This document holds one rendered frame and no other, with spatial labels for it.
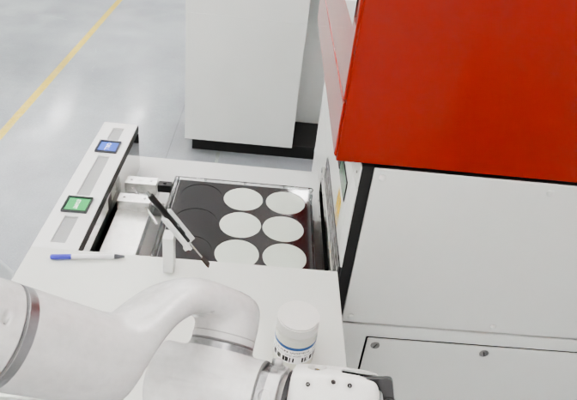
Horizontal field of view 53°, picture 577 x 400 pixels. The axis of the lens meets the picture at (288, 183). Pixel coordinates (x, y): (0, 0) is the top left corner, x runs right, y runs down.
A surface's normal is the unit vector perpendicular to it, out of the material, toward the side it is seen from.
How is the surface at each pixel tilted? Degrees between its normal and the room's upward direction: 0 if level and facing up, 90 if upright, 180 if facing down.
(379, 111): 90
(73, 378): 83
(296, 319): 0
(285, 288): 0
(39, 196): 0
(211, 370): 28
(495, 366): 90
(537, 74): 90
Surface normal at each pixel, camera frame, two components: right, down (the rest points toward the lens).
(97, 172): 0.11, -0.83
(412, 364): 0.00, 0.55
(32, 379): 0.44, 0.56
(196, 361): -0.23, -0.53
